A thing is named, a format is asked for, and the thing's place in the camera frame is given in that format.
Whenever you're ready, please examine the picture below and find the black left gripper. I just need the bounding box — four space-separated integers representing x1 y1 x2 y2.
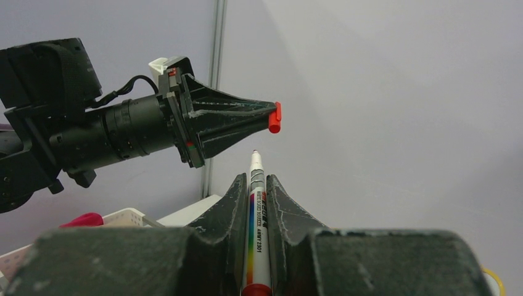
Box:
158 57 276 168

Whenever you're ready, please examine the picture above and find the pink cloth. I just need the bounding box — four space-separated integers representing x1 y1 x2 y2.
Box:
60 213 104 228

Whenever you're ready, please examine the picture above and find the red marker cap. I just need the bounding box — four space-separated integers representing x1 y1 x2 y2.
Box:
268 102 282 134

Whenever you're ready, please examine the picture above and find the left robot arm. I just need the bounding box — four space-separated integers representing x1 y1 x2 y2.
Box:
1 38 282 213

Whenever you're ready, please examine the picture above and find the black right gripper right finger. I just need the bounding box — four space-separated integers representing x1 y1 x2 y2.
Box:
266 175 492 295

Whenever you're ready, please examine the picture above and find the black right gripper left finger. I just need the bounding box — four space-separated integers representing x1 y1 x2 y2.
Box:
6 174 247 295

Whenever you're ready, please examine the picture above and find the aluminium left corner post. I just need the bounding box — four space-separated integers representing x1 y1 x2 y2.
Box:
200 0 228 200

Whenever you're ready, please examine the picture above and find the red whiteboard marker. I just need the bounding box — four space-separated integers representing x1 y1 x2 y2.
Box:
241 150 273 295

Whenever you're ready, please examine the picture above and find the white plastic basket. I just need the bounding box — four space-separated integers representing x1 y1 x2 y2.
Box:
1 208 164 290

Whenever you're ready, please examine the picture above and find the yellow framed whiteboard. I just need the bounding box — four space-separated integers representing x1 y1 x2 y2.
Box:
482 267 506 296

